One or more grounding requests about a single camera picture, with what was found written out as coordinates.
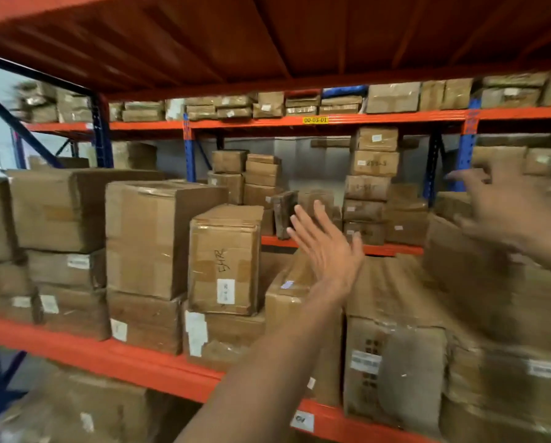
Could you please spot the person's right hand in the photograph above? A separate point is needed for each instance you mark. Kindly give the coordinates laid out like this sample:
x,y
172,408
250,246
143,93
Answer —
x,y
510,212

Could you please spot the orange blue metal shelf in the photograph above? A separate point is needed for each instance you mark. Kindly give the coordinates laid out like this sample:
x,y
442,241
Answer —
x,y
395,117
118,362

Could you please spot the handwritten cardboard box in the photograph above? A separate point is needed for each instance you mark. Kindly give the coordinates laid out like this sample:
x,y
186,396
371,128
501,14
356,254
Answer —
x,y
225,253

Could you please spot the person's left forearm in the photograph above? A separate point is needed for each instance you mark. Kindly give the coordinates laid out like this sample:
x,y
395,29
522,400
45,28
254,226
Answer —
x,y
266,378

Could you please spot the blue flat package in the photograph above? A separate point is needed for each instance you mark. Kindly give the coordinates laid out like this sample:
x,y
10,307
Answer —
x,y
344,91

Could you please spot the red flat package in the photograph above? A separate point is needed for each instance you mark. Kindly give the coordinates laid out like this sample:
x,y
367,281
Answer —
x,y
303,93

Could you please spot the person's left hand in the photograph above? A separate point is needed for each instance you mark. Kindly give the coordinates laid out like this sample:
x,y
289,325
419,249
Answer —
x,y
335,262

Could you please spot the white shelf label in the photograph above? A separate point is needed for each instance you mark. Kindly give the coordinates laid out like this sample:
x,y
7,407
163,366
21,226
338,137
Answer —
x,y
302,421

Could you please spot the stacks of small cardboard boxes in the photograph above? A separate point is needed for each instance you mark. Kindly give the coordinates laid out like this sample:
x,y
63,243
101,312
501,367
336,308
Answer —
x,y
374,163

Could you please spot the yellow shelf label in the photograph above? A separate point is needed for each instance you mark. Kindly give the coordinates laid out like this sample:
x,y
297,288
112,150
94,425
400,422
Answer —
x,y
315,119

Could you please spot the pile of cardboard boxes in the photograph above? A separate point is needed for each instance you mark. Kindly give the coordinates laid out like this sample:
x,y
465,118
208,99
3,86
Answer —
x,y
155,235

